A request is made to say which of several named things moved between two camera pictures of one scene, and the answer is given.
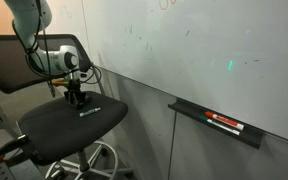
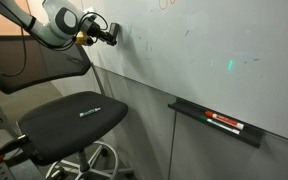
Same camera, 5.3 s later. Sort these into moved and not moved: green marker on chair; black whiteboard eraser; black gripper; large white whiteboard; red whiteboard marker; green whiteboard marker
Moved: black gripper; black whiteboard eraser
Not moved: green marker on chair; red whiteboard marker; large white whiteboard; green whiteboard marker
